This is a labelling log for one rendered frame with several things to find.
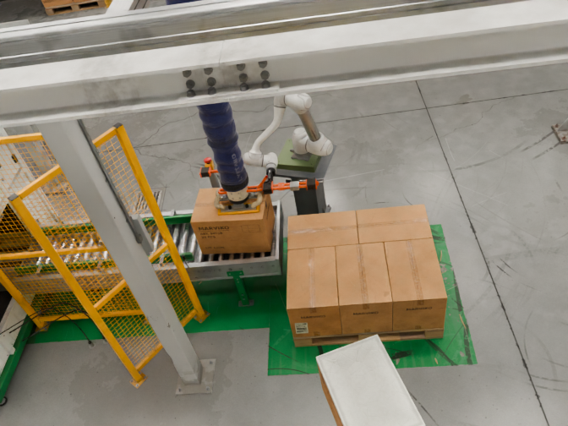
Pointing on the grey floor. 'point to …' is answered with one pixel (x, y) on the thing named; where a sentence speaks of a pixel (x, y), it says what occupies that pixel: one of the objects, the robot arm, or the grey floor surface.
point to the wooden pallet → (368, 336)
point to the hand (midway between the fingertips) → (270, 187)
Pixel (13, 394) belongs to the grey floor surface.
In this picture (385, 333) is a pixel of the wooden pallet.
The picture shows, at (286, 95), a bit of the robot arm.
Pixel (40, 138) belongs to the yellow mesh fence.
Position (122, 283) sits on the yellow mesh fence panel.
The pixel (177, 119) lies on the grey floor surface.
